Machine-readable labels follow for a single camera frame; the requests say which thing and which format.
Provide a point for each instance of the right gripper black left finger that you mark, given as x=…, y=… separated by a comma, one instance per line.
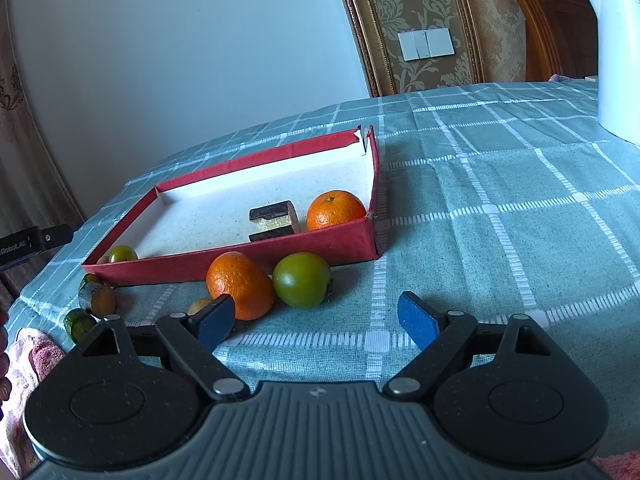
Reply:
x=128, y=395

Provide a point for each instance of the dark eggplant chunk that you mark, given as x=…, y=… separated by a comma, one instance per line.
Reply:
x=99, y=299

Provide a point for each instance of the split eggplant chunk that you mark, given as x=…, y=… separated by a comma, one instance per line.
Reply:
x=274, y=220

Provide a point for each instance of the teal checked tablecloth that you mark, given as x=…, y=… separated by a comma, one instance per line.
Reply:
x=494, y=199

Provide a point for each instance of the wooden headboard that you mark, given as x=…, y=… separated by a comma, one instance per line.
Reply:
x=561, y=39

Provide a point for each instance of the white electric kettle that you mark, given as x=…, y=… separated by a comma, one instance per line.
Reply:
x=618, y=23

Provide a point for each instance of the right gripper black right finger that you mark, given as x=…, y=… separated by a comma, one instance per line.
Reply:
x=505, y=393

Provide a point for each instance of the brown kiwi fruit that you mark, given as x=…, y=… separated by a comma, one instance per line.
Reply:
x=198, y=305

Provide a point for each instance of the green tomato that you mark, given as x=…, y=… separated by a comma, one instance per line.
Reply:
x=302, y=280
x=122, y=253

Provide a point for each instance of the patterned brown curtain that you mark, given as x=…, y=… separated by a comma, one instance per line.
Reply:
x=33, y=192

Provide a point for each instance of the pink cloth on bed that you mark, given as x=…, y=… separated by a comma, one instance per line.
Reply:
x=561, y=78

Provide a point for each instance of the pink towel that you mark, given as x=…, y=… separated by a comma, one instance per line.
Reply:
x=32, y=355

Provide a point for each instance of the orange mandarin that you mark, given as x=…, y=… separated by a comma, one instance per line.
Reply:
x=251, y=289
x=333, y=208

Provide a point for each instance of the red shallow cardboard box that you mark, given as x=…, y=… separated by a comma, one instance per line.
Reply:
x=180, y=226

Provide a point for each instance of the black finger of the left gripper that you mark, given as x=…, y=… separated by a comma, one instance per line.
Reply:
x=55, y=237

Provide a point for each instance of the white wall switch panel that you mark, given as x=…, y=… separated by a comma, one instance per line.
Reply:
x=422, y=44

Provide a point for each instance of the gold wallpaper frame moulding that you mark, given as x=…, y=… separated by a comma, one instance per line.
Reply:
x=376, y=25

